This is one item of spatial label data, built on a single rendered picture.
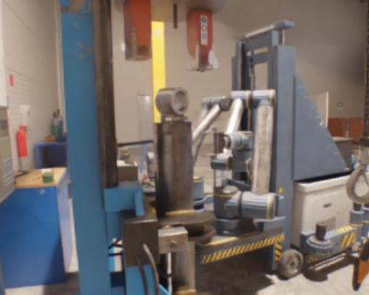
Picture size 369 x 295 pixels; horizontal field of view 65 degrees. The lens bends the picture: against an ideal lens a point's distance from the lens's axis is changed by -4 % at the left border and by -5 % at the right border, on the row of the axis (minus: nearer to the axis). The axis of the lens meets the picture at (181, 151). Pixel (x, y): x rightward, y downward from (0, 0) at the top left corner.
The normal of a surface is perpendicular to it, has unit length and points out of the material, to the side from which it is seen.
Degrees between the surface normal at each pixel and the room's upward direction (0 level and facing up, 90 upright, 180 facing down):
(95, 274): 90
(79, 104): 90
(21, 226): 90
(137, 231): 90
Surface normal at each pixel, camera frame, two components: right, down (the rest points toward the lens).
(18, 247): 0.25, 0.13
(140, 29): 0.56, 0.11
